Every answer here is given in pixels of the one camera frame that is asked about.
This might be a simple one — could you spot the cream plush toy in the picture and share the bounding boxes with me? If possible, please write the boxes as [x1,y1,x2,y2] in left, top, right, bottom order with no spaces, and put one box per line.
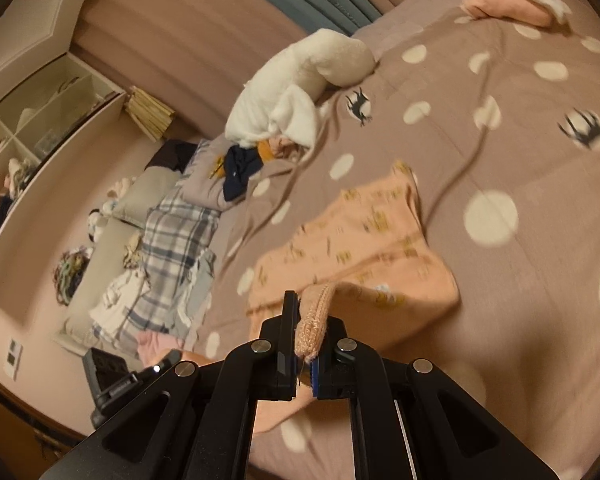
[105,177,133,211]

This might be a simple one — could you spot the large beige cushion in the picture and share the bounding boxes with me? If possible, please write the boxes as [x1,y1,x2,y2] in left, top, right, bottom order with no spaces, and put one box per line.
[55,220,151,351]

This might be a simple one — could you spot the white folded shirt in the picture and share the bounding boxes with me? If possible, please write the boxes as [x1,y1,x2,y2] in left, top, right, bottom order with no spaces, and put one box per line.
[90,265,153,336]

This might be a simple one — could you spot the peach printed baby garment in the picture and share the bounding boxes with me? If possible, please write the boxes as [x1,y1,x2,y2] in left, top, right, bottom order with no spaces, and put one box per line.
[245,160,461,433]

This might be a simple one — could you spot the plaid pillow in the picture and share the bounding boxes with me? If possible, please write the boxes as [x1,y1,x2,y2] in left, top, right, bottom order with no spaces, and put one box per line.
[142,205,221,301]
[92,280,201,356]

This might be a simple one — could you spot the patterned crumpled cloth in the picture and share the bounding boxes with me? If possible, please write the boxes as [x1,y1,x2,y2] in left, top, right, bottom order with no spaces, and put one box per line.
[122,234,146,268]

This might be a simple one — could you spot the lilac bed sheet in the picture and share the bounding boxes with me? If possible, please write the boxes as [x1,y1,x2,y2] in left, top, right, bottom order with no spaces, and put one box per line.
[352,10,418,61]

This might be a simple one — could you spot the small beige cushion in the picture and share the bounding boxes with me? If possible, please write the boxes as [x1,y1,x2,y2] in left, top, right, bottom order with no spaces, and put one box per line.
[111,167,181,221]

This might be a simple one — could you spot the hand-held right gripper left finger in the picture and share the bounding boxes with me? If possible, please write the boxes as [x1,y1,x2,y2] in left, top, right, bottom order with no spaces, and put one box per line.
[40,290,301,480]

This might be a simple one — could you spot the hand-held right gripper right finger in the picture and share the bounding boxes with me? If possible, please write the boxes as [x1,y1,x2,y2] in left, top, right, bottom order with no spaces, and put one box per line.
[307,315,561,480]

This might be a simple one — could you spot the folded pink cloth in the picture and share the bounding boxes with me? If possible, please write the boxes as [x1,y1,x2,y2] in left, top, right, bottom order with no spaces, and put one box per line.
[461,0,553,28]

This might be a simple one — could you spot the small pink garment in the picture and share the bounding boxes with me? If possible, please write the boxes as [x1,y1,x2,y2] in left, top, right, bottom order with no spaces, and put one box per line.
[270,137,301,161]

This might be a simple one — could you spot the white wall shelf unit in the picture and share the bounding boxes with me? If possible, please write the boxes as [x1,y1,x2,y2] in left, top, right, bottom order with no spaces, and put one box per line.
[0,0,131,286]

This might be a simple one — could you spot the black and white plush toy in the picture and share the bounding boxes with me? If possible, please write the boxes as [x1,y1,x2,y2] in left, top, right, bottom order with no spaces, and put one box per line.
[87,210,112,243]

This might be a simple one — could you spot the striped hanging cloth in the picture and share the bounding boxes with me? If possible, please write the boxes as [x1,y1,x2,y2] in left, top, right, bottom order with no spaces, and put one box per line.
[124,86,176,142]

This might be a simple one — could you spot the navy garment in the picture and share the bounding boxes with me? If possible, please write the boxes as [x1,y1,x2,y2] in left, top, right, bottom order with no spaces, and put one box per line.
[222,146,263,201]

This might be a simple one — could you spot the light blue cloth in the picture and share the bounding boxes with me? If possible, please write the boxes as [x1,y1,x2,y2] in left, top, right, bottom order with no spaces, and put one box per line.
[177,250,216,331]

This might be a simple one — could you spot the navy and orange clothes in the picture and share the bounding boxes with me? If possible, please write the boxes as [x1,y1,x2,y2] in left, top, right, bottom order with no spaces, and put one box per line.
[210,140,276,178]

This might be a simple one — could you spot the dark brown pillow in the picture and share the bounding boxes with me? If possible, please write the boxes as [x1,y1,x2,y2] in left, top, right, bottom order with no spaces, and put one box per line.
[145,139,201,173]

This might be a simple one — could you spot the white wall control panel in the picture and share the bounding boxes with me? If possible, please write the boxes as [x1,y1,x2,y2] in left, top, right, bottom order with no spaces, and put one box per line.
[2,339,25,378]

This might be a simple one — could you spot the pile of patterned scrunchies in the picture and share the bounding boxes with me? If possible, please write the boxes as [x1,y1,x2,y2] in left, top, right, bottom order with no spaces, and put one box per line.
[54,247,95,306]

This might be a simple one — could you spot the cream crumpled cloth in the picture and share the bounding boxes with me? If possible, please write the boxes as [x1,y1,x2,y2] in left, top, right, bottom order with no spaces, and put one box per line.
[7,157,37,193]

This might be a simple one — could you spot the brown polka dot blanket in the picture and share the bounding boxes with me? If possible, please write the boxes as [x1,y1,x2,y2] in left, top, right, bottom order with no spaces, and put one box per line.
[195,0,600,480]

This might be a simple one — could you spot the grey quilted pillow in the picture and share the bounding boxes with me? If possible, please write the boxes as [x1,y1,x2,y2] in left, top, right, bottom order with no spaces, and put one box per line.
[180,140,291,211]

